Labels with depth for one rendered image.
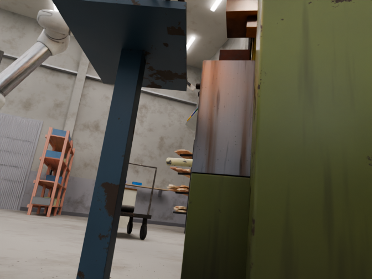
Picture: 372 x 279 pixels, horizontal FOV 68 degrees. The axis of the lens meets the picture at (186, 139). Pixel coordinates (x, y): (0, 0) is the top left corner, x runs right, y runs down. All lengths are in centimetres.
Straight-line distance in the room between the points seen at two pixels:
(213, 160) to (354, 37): 54
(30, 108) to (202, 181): 1035
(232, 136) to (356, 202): 45
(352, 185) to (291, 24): 45
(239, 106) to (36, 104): 1036
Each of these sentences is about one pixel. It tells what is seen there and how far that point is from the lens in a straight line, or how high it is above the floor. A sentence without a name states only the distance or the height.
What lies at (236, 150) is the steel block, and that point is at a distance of 98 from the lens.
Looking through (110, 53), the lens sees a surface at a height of 74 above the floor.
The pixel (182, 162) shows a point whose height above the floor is 62.
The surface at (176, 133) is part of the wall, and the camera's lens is 1142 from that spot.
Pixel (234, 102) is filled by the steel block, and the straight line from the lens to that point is 104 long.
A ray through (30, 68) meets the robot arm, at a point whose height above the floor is 104.
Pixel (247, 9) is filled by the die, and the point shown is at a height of 128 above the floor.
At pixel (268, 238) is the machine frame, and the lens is 69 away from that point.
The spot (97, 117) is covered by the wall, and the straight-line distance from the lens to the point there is 1095.
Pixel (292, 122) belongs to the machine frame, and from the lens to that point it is 74.
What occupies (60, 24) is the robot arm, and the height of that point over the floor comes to 127.
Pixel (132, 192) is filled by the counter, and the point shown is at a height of 73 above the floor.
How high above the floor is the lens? 31
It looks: 16 degrees up
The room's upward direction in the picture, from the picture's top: 6 degrees clockwise
